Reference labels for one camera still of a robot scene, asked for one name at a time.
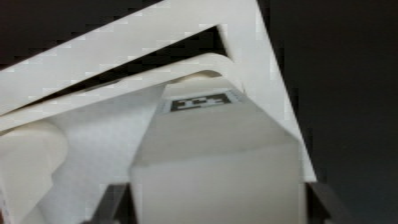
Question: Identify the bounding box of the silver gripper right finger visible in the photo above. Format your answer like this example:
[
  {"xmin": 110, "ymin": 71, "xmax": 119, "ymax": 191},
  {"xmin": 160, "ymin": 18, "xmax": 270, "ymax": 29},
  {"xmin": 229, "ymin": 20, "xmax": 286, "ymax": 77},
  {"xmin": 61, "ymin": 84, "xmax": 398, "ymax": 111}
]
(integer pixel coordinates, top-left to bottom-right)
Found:
[{"xmin": 308, "ymin": 182, "xmax": 355, "ymax": 224}]

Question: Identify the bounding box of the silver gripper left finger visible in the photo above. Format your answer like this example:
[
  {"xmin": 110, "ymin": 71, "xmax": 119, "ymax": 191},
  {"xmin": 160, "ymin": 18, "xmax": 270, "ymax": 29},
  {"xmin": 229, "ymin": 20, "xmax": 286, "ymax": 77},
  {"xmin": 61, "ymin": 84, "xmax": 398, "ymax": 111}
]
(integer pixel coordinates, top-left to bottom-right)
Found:
[{"xmin": 89, "ymin": 184, "xmax": 133, "ymax": 224}]

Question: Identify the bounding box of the white desk leg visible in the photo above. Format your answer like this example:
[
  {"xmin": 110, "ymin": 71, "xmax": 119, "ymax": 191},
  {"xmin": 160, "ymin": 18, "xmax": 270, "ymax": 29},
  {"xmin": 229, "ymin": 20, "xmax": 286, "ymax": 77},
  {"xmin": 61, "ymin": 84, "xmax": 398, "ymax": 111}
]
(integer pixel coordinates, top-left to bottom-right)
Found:
[
  {"xmin": 0, "ymin": 122, "xmax": 68, "ymax": 224},
  {"xmin": 132, "ymin": 71, "xmax": 308, "ymax": 224}
]

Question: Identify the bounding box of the white desk top tray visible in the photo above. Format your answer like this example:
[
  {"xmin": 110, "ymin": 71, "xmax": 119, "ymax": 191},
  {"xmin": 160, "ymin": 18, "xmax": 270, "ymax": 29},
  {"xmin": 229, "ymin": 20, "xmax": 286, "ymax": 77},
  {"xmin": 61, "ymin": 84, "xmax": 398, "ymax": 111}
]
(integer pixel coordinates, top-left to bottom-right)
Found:
[{"xmin": 0, "ymin": 53, "xmax": 242, "ymax": 224}]

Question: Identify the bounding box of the white U-shaped fence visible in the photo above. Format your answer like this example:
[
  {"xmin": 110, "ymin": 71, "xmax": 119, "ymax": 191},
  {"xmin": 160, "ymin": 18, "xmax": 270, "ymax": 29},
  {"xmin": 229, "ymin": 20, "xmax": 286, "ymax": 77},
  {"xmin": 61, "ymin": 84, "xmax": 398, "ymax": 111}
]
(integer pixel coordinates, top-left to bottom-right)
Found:
[{"xmin": 0, "ymin": 0, "xmax": 320, "ymax": 184}]

